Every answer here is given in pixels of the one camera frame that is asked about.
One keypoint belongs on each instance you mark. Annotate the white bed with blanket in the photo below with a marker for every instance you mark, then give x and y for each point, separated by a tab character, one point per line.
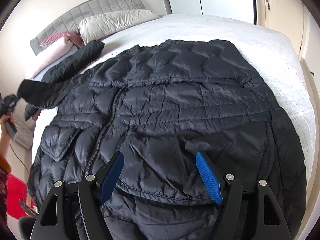
267	50

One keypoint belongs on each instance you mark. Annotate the red cloth on floor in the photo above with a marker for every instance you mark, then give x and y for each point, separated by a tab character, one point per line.
17	199

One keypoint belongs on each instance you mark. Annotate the light grey pillow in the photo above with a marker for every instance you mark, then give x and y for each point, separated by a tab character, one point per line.
99	26

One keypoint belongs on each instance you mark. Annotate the person's left hand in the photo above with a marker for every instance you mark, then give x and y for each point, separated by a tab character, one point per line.
8	125

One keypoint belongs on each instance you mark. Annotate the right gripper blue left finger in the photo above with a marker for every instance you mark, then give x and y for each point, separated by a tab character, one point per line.
107	177

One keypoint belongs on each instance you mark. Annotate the grey quilted headboard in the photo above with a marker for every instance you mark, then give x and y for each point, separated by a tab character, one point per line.
71	19

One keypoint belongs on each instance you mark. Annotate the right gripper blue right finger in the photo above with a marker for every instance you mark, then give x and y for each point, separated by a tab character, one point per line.
211	177

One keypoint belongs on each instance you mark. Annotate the black quilted puffer jacket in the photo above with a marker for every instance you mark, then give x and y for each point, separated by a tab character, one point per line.
160	106

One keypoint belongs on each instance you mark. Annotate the cream door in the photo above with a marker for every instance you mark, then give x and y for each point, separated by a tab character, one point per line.
285	16

